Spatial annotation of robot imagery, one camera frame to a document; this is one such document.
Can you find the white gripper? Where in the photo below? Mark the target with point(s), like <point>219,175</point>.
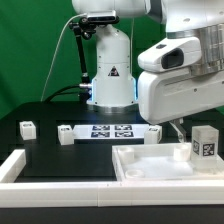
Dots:
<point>167,88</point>

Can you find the white square table top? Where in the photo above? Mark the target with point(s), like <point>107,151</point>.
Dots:
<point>161,162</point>

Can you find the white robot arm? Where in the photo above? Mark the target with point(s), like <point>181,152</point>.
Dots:
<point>113,86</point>

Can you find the white sheet with tags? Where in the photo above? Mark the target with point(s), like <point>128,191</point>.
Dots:
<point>117,131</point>

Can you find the white U-shaped obstacle fence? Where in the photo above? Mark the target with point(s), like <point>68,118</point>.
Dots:
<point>100,194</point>

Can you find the grey camera on mount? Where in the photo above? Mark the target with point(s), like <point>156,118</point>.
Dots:
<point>102,16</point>

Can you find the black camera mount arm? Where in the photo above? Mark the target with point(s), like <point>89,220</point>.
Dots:
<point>83,30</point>

